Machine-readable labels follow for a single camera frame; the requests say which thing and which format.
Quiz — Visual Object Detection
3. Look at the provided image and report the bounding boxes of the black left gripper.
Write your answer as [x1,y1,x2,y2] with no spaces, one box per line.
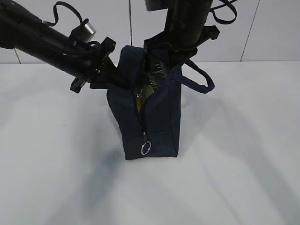
[70,37,130,93]

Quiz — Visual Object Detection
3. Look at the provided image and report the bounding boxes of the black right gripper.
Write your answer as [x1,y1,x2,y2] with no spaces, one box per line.
[143,18,220,70]

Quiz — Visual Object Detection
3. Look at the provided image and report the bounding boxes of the yellow lemon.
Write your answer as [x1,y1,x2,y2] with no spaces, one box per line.
[136,97,145,113]

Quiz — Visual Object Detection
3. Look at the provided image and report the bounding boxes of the glass container with green lid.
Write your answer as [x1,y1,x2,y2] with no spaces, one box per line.
[142,85,154,101]

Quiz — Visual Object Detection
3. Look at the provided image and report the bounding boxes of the navy blue insulated lunch bag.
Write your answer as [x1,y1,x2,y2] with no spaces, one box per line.
[106,45,215,160]

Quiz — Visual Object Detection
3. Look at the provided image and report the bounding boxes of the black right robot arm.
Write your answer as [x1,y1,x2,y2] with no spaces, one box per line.
[144,0,220,67]

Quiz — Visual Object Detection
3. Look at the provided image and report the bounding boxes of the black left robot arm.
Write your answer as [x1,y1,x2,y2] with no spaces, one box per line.
[0,0,130,93]

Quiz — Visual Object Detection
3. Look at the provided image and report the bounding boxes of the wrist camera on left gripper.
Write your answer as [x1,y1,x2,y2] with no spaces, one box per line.
[69,19,97,43]

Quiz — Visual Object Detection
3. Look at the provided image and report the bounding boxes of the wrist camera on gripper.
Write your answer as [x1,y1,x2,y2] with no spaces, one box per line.
[145,0,169,12]
[69,19,97,43]

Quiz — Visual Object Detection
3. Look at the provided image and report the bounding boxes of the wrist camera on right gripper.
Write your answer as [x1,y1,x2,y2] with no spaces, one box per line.
[145,0,169,12]

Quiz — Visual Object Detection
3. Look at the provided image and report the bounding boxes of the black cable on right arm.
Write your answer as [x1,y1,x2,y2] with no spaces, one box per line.
[210,0,238,25]

